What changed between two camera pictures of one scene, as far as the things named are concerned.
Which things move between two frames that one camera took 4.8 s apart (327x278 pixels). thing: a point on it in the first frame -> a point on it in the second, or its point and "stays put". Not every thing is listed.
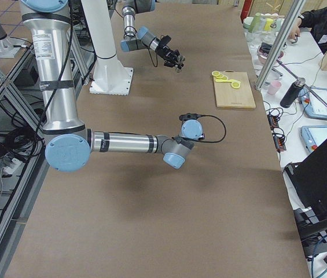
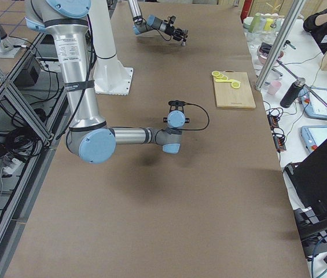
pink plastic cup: x=274 y=87 stays put
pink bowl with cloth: x=263 y=51 stays put
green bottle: x=255 y=23 stays put
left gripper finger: x=171 y=65 -> x=181 y=37
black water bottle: x=292 y=93 stays put
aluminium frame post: x=289 y=23 stays put
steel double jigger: x=180 y=62 -> x=184 y=32
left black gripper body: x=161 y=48 -> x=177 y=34
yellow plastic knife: x=226 y=80 stays put
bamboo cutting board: x=230 y=97 stays put
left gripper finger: x=177 y=52 -> x=180 y=30
